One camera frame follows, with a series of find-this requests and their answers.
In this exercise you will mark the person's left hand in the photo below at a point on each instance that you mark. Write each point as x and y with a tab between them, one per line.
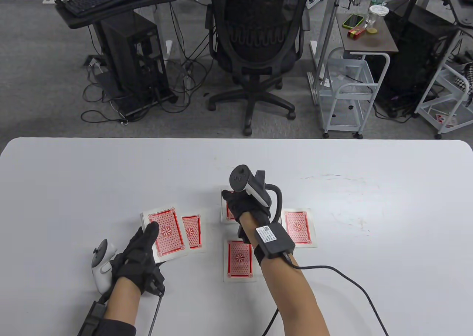
136	262

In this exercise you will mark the person's right hand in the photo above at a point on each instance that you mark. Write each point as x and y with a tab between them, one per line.
244	208

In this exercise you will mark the card pile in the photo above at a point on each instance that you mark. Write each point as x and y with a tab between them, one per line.
299	229
192	232
224	213

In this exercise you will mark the stack of red-backed cards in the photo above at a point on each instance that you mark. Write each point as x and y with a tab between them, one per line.
168	232

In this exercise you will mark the red-backed playing card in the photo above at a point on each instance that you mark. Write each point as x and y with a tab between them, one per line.
239	260

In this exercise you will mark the person's right forearm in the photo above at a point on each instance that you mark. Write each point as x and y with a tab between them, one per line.
292	302

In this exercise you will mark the person's left forearm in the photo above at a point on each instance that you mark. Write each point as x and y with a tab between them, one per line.
122	299

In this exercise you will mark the grey tracking controller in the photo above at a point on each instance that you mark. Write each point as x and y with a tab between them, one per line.
240	177
101	267

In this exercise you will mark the black mesh office chair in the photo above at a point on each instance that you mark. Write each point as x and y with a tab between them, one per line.
258	26

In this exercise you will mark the black computer tower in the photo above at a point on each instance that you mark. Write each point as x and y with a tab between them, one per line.
414	48
125	48

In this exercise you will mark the brown side table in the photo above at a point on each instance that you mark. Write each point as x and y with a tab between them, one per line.
369	42

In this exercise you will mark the green-cased phone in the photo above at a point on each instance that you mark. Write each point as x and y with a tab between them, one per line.
353	20

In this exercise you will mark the red white small box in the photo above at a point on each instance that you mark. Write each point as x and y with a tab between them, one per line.
445	120

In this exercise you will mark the glass jar white lid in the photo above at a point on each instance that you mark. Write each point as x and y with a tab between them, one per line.
377	16

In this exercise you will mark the black white checkered cloth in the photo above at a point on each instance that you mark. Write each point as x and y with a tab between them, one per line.
466	79

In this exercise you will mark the silver metal post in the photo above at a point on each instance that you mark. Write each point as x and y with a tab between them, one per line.
332	20

